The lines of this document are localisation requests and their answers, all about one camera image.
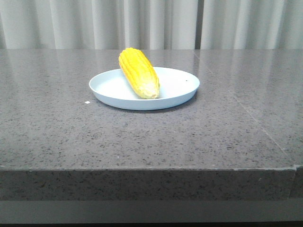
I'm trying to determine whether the yellow corn cob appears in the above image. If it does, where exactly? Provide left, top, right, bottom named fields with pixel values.
left=118, top=47, right=160, bottom=99

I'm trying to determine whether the light blue round plate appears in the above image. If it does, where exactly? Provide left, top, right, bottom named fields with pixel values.
left=89, top=67, right=200, bottom=111

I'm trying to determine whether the white pleated curtain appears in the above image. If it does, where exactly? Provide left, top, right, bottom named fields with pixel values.
left=0, top=0, right=303, bottom=50

